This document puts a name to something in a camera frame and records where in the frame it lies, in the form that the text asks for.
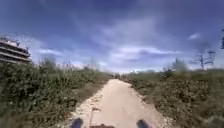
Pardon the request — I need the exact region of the pale dirt path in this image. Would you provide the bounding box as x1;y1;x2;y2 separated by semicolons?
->
64;78;174;128

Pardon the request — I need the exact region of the robot's own part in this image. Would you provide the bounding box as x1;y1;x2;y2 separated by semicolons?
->
70;117;85;128
136;118;152;128

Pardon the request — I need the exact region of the grass verge with bushes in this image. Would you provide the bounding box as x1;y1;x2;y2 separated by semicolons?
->
120;66;224;128

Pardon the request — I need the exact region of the grass verge with weeds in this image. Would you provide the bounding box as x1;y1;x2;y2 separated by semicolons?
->
0;58;114;128

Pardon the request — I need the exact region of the bare tree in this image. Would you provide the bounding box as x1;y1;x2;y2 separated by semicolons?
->
189;43;216;71

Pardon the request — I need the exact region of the tiered building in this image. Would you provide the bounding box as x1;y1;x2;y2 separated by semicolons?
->
0;37;33;65

